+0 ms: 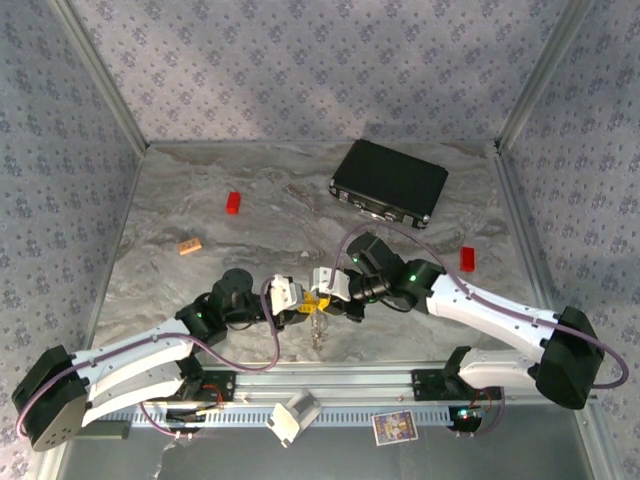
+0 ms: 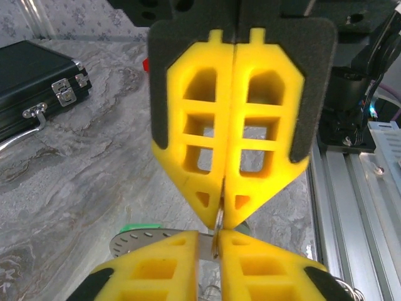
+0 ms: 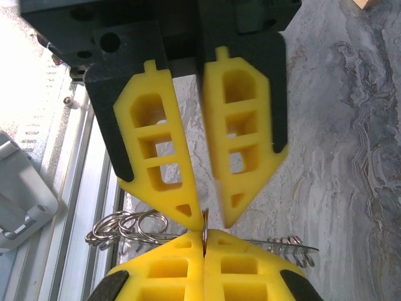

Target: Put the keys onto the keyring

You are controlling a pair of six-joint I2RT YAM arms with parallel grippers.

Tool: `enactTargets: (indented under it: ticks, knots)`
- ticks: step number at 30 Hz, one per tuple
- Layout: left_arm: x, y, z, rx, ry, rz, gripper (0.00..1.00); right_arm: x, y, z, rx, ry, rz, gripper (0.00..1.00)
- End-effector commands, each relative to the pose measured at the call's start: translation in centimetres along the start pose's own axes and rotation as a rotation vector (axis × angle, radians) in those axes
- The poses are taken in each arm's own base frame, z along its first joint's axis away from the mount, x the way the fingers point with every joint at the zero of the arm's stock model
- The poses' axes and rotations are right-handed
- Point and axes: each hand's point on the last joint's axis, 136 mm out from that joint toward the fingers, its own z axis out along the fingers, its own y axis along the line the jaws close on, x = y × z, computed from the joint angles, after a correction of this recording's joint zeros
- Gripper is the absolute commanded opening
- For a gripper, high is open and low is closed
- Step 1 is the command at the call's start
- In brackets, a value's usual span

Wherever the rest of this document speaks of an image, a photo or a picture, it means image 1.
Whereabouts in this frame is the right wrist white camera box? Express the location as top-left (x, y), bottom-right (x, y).
top-left (309, 266), bottom-right (352, 303)

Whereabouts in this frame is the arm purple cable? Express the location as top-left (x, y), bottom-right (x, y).
top-left (14, 277), bottom-right (281, 441)
top-left (324, 223), bottom-right (630, 441)

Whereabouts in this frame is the black hard case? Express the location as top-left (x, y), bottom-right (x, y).
top-left (328, 138), bottom-right (450, 232)

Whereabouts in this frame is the metal key holder with rings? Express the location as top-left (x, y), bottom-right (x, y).
top-left (307, 309), bottom-right (331, 350)

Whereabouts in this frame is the aluminium frame post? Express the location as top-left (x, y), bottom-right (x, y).
top-left (494, 0), bottom-right (596, 154)
top-left (49, 0), bottom-right (151, 151)

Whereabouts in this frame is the slotted grey cable duct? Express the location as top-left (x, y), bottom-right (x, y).
top-left (79, 407), bottom-right (486, 430)

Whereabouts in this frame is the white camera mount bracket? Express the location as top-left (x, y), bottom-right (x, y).
top-left (266, 388), bottom-right (323, 449)

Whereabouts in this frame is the black round controller board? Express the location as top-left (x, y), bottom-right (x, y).
top-left (163, 407), bottom-right (207, 436)
top-left (446, 404), bottom-right (490, 437)

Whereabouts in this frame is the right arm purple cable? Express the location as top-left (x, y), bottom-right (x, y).
top-left (324, 223), bottom-right (630, 441)

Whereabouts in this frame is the colourful picture card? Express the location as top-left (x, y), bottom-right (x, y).
top-left (371, 409), bottom-right (419, 446)

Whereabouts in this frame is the aluminium side rail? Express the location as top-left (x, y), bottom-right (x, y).
top-left (492, 142), bottom-right (569, 366)
top-left (74, 144), bottom-right (150, 366)

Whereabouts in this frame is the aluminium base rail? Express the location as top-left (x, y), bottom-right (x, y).
top-left (189, 364), bottom-right (600, 406)

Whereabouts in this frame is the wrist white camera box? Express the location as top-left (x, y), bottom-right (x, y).
top-left (309, 266), bottom-right (352, 303)
top-left (263, 273), bottom-right (305, 317)

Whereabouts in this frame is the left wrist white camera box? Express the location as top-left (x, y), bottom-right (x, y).
top-left (263, 273), bottom-right (305, 317)

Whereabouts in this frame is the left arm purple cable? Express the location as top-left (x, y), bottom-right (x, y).
top-left (14, 277), bottom-right (281, 441)

